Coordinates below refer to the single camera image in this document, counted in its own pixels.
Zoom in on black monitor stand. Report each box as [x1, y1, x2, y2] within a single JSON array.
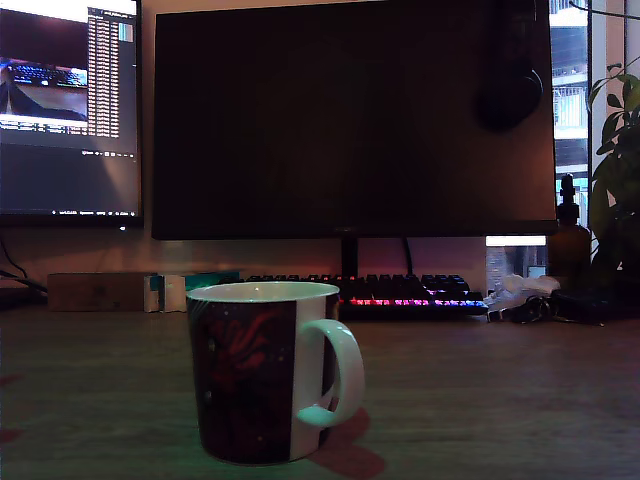
[[341, 237, 360, 279]]

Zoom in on black backlit keyboard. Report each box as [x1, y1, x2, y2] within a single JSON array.
[[219, 273, 490, 322]]

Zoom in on large dark computer monitor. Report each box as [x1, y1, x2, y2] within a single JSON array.
[[151, 0, 559, 241]]

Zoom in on teal flat box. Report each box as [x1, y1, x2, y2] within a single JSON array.
[[184, 270, 241, 291]]

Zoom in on dark red printed white mug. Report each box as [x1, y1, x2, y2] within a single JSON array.
[[185, 281, 366, 467]]

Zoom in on white and teal small box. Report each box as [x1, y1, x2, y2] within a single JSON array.
[[143, 273, 167, 314]]

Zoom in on crumpled white tissue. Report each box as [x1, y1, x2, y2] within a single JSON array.
[[482, 273, 562, 314]]

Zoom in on dark bunch of keys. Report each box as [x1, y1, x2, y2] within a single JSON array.
[[487, 294, 557, 325]]

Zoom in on brown cardboard box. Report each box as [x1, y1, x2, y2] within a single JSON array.
[[47, 272, 151, 312]]

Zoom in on black headphones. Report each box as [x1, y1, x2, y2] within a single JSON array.
[[473, 0, 545, 134]]

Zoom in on brown dropper bottle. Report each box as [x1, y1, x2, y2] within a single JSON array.
[[547, 173, 594, 289]]

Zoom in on black flat case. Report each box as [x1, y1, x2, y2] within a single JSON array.
[[549, 289, 617, 322]]

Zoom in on lit computer monitor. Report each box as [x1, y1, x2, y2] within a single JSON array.
[[0, 0, 145, 230]]

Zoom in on green leafy plant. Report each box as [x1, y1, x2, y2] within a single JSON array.
[[587, 59, 640, 289]]

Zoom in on black monitor cable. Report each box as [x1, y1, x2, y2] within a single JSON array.
[[402, 237, 417, 278]]

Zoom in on black desk cable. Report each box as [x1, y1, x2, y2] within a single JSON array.
[[0, 237, 49, 296]]

